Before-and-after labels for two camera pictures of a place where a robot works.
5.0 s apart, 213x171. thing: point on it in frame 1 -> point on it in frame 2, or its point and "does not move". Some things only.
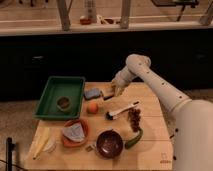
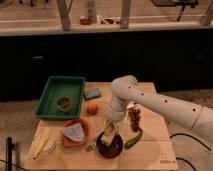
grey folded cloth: x=74 y=132 does not move
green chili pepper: x=133 y=142 does not move
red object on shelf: x=85 y=21 does not move
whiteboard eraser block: x=107 y=93 -> x=107 y=137
